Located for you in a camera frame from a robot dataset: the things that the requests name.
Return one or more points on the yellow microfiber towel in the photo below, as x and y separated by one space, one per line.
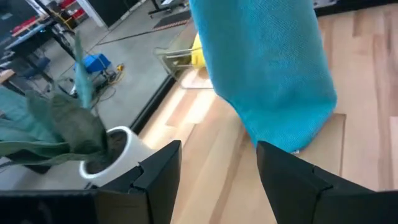
197 53

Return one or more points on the blue floor box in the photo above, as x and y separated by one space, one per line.
94 62

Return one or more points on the white round plant pot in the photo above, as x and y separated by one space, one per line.
130 155

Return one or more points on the green succulent plant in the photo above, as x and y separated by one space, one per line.
71 124

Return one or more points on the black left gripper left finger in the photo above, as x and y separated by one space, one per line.
158 177

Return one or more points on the blue microfiber towel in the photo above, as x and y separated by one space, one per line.
267 68

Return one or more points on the black floor mat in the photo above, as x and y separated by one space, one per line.
172 20

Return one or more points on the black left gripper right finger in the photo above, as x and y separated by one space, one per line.
289 183

